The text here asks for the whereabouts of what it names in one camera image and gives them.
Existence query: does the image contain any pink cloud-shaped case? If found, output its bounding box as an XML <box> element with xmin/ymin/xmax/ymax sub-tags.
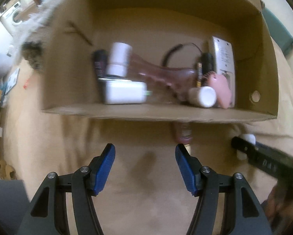
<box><xmin>202</xmin><ymin>71</ymin><xmax>232</xmax><ymax>109</ymax></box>

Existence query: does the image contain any white round cap bottle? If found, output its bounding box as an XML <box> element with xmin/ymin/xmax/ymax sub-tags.
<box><xmin>188</xmin><ymin>86</ymin><xmax>217</xmax><ymax>108</ymax></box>

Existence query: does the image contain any white remote control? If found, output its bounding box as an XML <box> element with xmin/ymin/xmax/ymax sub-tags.
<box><xmin>208</xmin><ymin>36</ymin><xmax>236</xmax><ymax>108</ymax></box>

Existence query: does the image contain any black cable device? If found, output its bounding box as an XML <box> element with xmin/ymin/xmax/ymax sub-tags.
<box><xmin>161</xmin><ymin>42</ymin><xmax>216</xmax><ymax>75</ymax></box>

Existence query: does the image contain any small black gold battery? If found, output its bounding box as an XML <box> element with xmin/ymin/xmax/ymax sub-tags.
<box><xmin>196</xmin><ymin>62</ymin><xmax>203</xmax><ymax>87</ymax></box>

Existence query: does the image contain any black lighter with red print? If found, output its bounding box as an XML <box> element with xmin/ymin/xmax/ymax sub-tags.
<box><xmin>92</xmin><ymin>49</ymin><xmax>108</xmax><ymax>78</ymax></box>

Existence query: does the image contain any white pill bottle blue label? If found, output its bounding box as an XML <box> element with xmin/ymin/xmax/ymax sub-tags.
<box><xmin>106</xmin><ymin>42</ymin><xmax>132</xmax><ymax>78</ymax></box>

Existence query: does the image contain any white bottle red label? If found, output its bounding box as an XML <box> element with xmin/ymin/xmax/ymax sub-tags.
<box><xmin>235</xmin><ymin>134</ymin><xmax>256</xmax><ymax>161</ymax></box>

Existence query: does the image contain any grey chair seat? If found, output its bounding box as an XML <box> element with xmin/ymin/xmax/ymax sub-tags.
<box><xmin>0</xmin><ymin>180</ymin><xmax>29</xmax><ymax>234</ymax></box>

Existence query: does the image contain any pink patterned lip balm tube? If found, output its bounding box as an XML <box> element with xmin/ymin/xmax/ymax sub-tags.
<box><xmin>173</xmin><ymin>122</ymin><xmax>193</xmax><ymax>153</ymax></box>

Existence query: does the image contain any teal cushion orange stripe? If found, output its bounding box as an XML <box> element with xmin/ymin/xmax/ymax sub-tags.
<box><xmin>262</xmin><ymin>8</ymin><xmax>293</xmax><ymax>56</ymax></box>

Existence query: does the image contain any red package on floor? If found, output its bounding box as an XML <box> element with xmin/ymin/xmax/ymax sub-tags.
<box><xmin>23</xmin><ymin>78</ymin><xmax>31</xmax><ymax>90</ymax></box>

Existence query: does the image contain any brown cardboard box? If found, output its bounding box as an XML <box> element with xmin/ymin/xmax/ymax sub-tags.
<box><xmin>41</xmin><ymin>0</ymin><xmax>279</xmax><ymax>123</ymax></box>

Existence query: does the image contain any leopard print fluffy blanket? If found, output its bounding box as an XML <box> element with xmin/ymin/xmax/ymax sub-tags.
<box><xmin>12</xmin><ymin>0</ymin><xmax>64</xmax><ymax>71</ymax></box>

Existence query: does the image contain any white washing machine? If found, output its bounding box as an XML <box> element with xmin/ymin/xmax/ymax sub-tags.
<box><xmin>0</xmin><ymin>1</ymin><xmax>22</xmax><ymax>32</ymax></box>

